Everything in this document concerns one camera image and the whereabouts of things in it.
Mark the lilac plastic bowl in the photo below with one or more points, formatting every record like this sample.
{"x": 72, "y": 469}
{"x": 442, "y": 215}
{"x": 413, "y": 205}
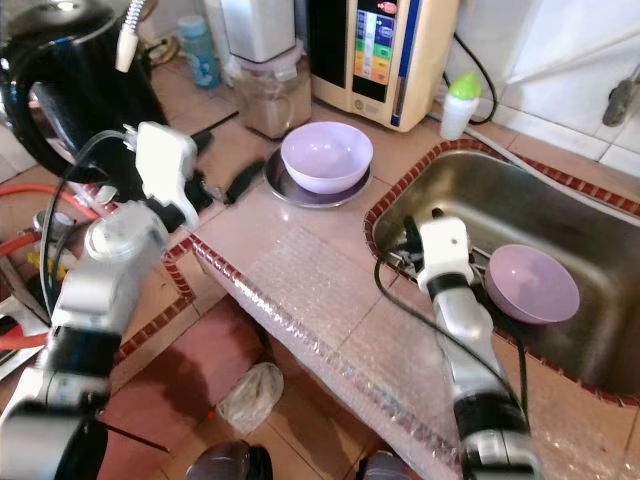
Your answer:
{"x": 325, "y": 158}
{"x": 535, "y": 280}

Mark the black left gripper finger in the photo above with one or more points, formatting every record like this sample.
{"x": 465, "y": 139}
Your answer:
{"x": 205, "y": 139}
{"x": 245, "y": 183}

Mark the cream water ionizer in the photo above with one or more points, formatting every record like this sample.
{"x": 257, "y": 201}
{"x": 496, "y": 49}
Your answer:
{"x": 380, "y": 50}

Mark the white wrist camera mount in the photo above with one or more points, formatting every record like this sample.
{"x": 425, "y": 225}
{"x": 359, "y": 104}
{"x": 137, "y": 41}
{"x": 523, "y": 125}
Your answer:
{"x": 445, "y": 250}
{"x": 165, "y": 160}

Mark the dark robot left foot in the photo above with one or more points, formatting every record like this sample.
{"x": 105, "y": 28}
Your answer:
{"x": 228, "y": 465}

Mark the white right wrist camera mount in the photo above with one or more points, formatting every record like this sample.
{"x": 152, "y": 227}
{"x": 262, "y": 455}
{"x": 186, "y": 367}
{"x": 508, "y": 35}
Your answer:
{"x": 445, "y": 250}

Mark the metal faucet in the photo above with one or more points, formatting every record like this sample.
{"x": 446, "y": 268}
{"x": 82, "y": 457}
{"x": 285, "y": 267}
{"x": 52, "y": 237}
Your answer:
{"x": 622, "y": 100}

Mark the teal plastic bottle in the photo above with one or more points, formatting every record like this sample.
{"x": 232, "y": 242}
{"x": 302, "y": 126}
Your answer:
{"x": 200, "y": 55}

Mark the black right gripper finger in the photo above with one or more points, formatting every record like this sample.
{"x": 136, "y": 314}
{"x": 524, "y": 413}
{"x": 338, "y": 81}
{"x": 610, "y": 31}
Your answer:
{"x": 435, "y": 216}
{"x": 410, "y": 230}

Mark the black electric kettle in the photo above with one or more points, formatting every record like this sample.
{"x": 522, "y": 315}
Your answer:
{"x": 60, "y": 110}

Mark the silver grinder with brown jar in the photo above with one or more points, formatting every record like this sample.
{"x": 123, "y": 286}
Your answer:
{"x": 275, "y": 105}

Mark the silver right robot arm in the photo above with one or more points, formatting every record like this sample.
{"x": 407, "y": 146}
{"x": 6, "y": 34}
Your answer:
{"x": 470, "y": 340}

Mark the clear bubble wrap sheet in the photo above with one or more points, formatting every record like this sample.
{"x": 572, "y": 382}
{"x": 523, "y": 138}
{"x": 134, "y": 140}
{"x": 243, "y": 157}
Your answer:
{"x": 360, "y": 330}

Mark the white water pipe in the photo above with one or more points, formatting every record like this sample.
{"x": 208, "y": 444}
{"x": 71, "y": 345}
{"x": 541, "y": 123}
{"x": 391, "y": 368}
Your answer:
{"x": 580, "y": 62}

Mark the crumpled clear plastic bag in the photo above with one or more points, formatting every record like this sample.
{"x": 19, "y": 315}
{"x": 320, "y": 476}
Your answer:
{"x": 250, "y": 398}

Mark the stainless steel sink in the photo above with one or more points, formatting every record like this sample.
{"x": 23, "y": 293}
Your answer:
{"x": 540, "y": 210}

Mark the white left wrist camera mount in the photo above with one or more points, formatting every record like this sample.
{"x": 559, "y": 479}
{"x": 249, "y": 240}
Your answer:
{"x": 165, "y": 160}

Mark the round steel plate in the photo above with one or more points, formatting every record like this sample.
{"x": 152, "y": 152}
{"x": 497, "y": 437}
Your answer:
{"x": 315, "y": 200}

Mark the small white bottle green cap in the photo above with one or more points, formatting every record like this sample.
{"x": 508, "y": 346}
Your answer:
{"x": 458, "y": 112}

